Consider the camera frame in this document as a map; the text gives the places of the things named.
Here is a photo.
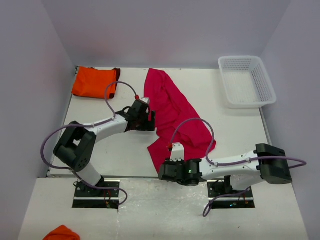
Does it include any pink t shirt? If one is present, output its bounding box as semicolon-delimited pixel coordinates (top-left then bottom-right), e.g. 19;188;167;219
144;68;217;172

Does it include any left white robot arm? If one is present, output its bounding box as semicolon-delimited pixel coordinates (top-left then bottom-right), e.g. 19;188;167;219
53;97;156;197

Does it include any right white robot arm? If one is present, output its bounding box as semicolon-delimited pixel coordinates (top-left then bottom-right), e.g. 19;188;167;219
158;143;292;197

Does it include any folded orange t shirt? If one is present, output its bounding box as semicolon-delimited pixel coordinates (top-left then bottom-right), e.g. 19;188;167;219
71;66;121;100

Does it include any white plastic basket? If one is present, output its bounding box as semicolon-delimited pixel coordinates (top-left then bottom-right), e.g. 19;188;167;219
218;55;277;109

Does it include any orange cloth at bottom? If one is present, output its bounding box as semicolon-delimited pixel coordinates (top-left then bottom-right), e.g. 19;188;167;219
43;225;81;240

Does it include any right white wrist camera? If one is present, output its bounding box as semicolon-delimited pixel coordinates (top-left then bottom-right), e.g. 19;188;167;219
169;142;185;162

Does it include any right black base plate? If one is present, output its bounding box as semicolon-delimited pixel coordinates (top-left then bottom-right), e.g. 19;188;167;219
207;177;256;210

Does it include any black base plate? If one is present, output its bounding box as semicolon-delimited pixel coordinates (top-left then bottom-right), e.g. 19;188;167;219
207;177;256;210
72;179;120;210

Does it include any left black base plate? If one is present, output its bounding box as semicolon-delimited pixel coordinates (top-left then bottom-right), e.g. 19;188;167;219
72;179;120;210

